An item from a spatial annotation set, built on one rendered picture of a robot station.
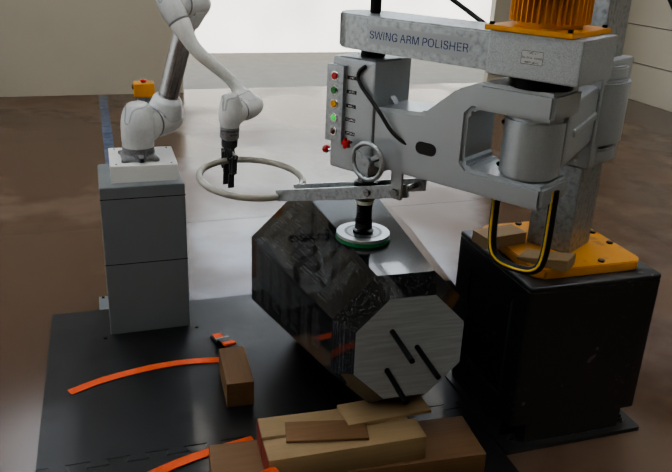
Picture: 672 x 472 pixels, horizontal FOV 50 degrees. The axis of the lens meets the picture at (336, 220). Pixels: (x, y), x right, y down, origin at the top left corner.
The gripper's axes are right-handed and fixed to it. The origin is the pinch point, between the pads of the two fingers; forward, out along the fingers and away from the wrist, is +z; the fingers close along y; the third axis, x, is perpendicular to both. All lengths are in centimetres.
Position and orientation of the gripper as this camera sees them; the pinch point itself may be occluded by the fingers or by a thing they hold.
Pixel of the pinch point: (228, 179)
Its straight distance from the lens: 350.9
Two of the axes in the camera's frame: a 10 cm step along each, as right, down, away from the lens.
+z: -0.8, 9.1, 4.0
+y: 5.6, 3.7, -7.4
